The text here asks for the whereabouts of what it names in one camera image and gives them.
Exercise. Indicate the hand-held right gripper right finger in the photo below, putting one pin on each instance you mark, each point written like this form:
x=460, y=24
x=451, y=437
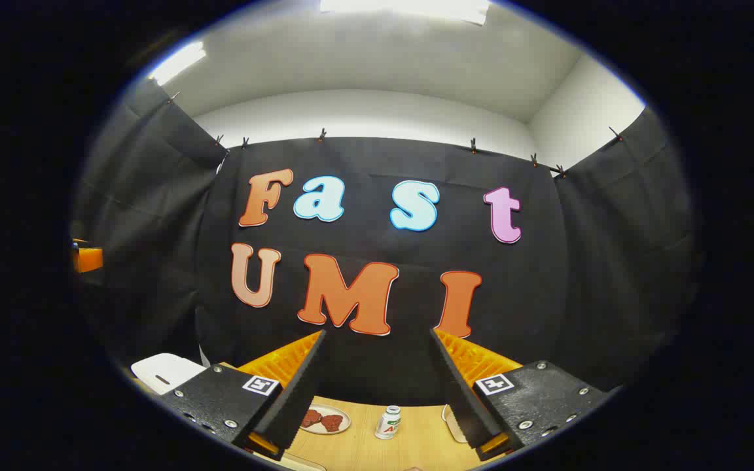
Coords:
x=459, y=392

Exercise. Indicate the white rice cooker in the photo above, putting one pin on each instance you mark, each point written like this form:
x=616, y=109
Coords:
x=164, y=373

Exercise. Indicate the row of black cloth clips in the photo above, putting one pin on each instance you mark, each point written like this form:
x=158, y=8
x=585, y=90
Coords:
x=321, y=135

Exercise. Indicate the white round plate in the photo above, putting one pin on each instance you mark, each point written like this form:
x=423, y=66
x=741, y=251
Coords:
x=344, y=422

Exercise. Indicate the rectangular ceiling light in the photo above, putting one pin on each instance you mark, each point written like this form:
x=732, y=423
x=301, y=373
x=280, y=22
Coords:
x=177, y=63
x=410, y=8

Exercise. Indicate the white toaster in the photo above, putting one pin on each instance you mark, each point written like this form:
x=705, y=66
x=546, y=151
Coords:
x=449, y=422

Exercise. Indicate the white drink bottle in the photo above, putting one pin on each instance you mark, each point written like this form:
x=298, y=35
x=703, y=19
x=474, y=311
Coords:
x=389, y=424

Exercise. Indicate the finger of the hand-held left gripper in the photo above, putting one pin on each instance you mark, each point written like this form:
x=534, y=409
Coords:
x=89, y=260

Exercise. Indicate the black backdrop cloth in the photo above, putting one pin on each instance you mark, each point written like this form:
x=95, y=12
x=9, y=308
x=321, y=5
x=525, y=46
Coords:
x=377, y=373

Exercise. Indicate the brown meat piece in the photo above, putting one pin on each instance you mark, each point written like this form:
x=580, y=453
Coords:
x=332, y=422
x=311, y=417

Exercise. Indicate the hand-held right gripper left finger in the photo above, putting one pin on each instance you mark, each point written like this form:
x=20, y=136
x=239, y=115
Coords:
x=298, y=392

